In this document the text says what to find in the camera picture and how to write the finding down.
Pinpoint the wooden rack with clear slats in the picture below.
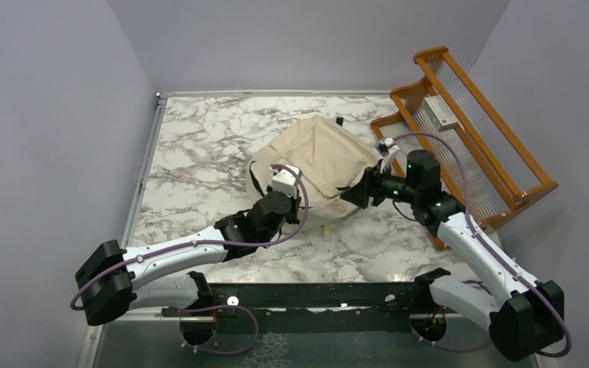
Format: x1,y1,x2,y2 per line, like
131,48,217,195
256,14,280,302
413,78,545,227
370,46,558,233

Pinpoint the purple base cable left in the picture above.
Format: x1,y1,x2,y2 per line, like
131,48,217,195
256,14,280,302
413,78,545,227
178,305,260,357

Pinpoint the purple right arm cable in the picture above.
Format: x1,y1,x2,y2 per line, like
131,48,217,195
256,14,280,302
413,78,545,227
390,132,573,359

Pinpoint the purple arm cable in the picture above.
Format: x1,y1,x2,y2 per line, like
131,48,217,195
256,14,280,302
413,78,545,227
390,132,573,359
70,163,311,312

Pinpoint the cream canvas backpack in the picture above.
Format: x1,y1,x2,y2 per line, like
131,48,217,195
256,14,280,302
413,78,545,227
245,115,380,230

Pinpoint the small white red box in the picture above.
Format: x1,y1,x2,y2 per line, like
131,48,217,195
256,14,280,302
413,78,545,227
422,95,459,132

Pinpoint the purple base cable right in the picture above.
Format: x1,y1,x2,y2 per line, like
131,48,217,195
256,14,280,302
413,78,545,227
410,279,494,353

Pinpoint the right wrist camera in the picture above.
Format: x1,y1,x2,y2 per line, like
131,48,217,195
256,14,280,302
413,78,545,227
375,137,400,173

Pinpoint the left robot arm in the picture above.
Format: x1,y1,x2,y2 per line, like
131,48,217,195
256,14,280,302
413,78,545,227
70,190,309,326

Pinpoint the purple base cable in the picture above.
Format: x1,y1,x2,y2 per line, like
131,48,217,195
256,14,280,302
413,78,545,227
178,305,260,357
410,279,494,353

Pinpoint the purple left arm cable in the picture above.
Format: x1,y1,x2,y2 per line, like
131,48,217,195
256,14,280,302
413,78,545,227
70,163,311,312

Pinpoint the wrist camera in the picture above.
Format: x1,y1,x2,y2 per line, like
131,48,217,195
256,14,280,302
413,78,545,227
270,164,301,199
375,137,400,173

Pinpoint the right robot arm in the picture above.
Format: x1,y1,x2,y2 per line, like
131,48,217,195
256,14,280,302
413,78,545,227
341,149,568,362

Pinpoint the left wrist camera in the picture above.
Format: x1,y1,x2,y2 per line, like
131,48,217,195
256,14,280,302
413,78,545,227
270,164,301,199

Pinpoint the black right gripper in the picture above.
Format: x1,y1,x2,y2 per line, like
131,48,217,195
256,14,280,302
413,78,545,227
340,159,420,209

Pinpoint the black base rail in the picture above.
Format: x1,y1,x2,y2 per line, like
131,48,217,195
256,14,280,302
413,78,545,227
161,282,447,343

